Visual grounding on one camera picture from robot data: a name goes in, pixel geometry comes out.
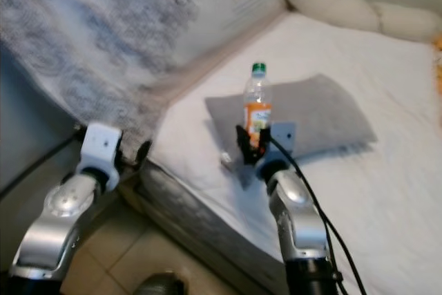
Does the plastic bottle orange label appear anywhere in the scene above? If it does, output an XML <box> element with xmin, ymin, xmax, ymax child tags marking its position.
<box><xmin>242</xmin><ymin>62</ymin><xmax>273</xmax><ymax>147</ymax></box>

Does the scroll patterned pale pillow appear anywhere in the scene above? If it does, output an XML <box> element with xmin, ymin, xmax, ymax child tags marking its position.
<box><xmin>0</xmin><ymin>0</ymin><xmax>287</xmax><ymax>137</ymax></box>

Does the grey fleece pillow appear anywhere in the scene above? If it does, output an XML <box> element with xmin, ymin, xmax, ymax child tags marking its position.
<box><xmin>204</xmin><ymin>74</ymin><xmax>379</xmax><ymax>171</ymax></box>

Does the orange egg cartoon duvet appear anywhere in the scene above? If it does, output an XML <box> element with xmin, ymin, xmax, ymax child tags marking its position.
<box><xmin>434</xmin><ymin>36</ymin><xmax>442</xmax><ymax>95</ymax></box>

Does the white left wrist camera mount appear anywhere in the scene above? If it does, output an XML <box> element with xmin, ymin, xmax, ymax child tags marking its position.
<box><xmin>79</xmin><ymin>122</ymin><xmax>124</xmax><ymax>171</ymax></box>

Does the small white object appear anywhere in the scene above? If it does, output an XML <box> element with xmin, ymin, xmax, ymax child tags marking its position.
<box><xmin>220</xmin><ymin>152</ymin><xmax>236</xmax><ymax>169</ymax></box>

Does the grey left robot leg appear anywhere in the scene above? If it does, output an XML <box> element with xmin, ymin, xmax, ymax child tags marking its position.
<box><xmin>135</xmin><ymin>272</ymin><xmax>187</xmax><ymax>295</ymax></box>

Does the white quilted mattress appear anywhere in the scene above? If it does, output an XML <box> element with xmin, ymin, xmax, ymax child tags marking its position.
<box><xmin>138</xmin><ymin>10</ymin><xmax>442</xmax><ymax>295</ymax></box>

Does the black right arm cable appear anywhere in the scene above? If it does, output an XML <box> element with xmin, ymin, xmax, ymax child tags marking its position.
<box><xmin>269</xmin><ymin>136</ymin><xmax>367</xmax><ymax>295</ymax></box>

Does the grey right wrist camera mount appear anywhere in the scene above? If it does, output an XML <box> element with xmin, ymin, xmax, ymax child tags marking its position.
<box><xmin>269</xmin><ymin>121</ymin><xmax>296</xmax><ymax>154</ymax></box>

